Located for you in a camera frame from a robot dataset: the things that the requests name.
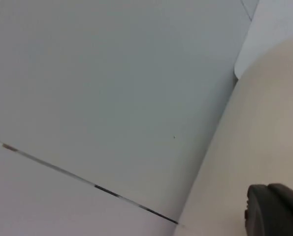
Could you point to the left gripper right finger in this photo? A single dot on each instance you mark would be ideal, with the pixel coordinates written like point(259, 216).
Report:
point(290, 196)

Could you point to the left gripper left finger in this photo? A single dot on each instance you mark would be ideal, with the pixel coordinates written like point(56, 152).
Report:
point(264, 214)

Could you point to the cream box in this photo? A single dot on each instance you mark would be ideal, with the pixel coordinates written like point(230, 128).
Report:
point(259, 127)

